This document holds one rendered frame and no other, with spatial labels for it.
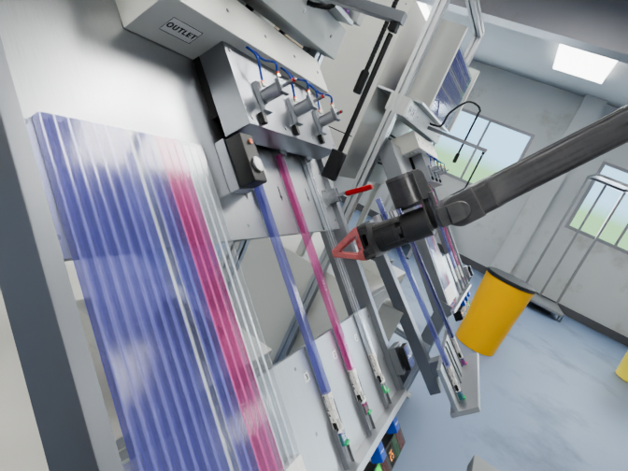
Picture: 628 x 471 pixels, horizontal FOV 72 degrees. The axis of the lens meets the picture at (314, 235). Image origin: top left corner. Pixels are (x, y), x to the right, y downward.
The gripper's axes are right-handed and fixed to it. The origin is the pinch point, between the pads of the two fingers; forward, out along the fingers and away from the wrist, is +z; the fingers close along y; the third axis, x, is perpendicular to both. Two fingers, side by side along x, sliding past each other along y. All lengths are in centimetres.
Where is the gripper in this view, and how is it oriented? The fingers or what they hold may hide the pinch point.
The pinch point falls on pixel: (337, 252)
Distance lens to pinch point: 88.7
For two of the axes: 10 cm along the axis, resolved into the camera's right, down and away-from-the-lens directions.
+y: -4.2, 0.5, -9.0
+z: -8.5, 3.2, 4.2
